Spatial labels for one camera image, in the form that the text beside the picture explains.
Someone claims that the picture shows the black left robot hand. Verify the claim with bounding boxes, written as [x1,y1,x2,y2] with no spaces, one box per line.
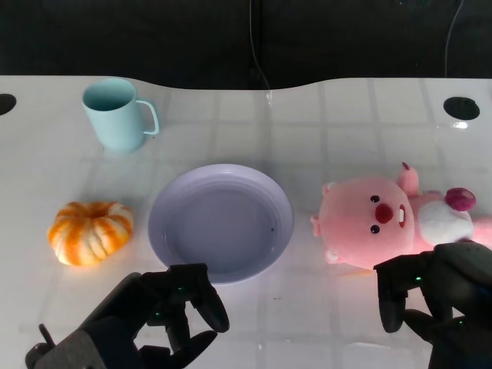
[78,263,231,369]

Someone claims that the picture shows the lavender plastic plate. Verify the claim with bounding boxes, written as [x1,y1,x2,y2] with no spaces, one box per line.
[148,164,296,285]

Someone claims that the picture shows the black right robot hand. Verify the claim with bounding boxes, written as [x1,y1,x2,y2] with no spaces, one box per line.
[373,241,492,345]

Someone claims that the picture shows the light blue plastic mug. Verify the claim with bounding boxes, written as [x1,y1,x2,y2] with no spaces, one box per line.
[81,78,160,154]

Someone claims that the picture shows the black table cable grommet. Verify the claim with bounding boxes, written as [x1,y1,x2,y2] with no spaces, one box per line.
[0,93,18,116]
[443,96,481,119]

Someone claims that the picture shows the orange white striped pumpkin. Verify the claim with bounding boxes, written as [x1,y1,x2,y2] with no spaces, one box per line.
[47,201,135,268]

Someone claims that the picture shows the pink plush beaver doll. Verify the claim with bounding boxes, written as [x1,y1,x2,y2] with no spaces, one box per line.
[310,161,492,270]

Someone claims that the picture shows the thin hanging grey cable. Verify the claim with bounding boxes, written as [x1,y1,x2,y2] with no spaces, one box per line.
[444,0,464,79]
[248,0,272,92]

